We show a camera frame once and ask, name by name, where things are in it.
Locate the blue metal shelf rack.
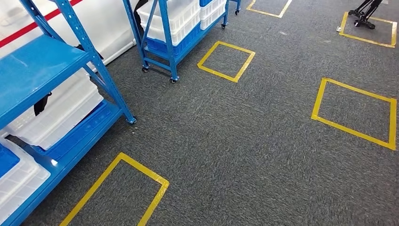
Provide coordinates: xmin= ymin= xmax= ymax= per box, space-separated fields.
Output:
xmin=0 ymin=0 xmax=138 ymax=226
xmin=229 ymin=0 xmax=242 ymax=16
xmin=122 ymin=0 xmax=230 ymax=84

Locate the yellow floor tape square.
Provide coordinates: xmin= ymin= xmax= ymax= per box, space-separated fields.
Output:
xmin=311 ymin=77 xmax=398 ymax=151
xmin=245 ymin=0 xmax=293 ymax=19
xmin=59 ymin=152 xmax=170 ymax=226
xmin=197 ymin=40 xmax=256 ymax=84
xmin=339 ymin=11 xmax=398 ymax=48

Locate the black object behind rack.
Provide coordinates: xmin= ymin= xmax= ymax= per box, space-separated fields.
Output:
xmin=74 ymin=44 xmax=104 ymax=60

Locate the white car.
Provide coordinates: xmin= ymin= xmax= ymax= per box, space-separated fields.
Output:
xmin=0 ymin=0 xmax=149 ymax=66

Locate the black tripod stand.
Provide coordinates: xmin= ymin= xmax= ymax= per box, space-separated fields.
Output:
xmin=348 ymin=0 xmax=384 ymax=30

